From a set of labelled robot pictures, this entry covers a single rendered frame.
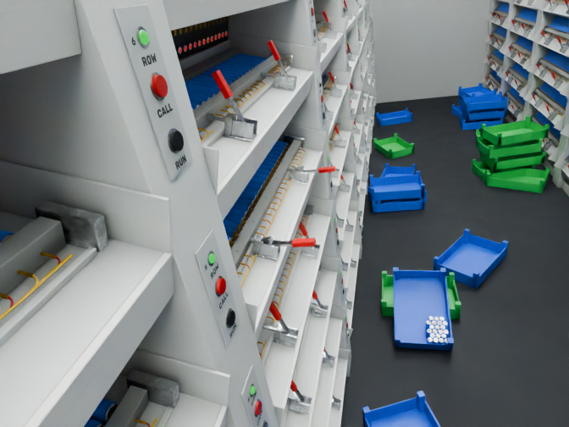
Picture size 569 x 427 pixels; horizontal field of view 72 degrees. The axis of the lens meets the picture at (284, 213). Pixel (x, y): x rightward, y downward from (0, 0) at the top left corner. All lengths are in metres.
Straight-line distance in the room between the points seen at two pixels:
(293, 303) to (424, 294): 0.97
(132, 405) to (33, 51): 0.31
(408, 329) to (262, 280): 1.13
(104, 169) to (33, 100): 0.06
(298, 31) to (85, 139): 0.70
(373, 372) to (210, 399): 1.15
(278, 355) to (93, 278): 0.47
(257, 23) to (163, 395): 0.77
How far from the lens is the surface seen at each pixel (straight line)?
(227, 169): 0.45
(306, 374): 0.94
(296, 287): 0.84
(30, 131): 0.34
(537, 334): 1.77
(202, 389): 0.44
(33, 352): 0.28
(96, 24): 0.29
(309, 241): 0.59
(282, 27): 0.95
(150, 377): 0.44
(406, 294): 1.70
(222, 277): 0.40
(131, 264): 0.32
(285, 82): 0.77
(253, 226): 0.64
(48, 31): 0.27
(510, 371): 1.62
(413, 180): 2.57
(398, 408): 1.44
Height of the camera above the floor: 1.22
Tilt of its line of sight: 29 degrees down
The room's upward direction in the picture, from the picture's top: 10 degrees counter-clockwise
